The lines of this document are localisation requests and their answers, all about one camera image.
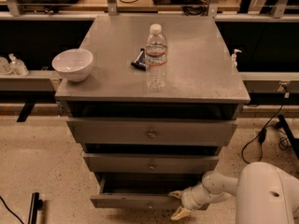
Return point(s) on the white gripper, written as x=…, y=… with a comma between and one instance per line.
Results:
x=189, y=201

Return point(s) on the grey bottom drawer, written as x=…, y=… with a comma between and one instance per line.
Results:
x=141, y=191

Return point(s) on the grey drawer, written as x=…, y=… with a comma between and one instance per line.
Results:
x=157, y=164
x=141, y=191
x=173, y=132

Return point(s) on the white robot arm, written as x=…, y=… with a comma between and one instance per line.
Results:
x=264, y=194

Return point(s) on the grey top drawer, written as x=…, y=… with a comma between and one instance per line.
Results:
x=173, y=132

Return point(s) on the grey middle drawer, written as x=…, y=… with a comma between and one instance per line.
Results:
x=157, y=164

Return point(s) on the grey drawer cabinet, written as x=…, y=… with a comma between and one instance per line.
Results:
x=201, y=82

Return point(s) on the black table leg right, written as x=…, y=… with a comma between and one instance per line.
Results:
x=294, y=141

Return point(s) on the black stand foot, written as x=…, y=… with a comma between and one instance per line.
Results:
x=35, y=205

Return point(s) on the black and white razor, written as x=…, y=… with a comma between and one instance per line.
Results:
x=139, y=62

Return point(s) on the small white pump bottle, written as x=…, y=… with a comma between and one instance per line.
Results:
x=234, y=56

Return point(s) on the clear plastic water bottle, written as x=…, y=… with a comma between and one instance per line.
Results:
x=156, y=58

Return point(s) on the white bowl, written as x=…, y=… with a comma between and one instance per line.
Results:
x=73, y=64

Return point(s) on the clear sanitizer bottle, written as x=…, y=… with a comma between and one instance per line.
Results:
x=18, y=66

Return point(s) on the clear bottle at left edge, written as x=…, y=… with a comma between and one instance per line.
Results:
x=5, y=66

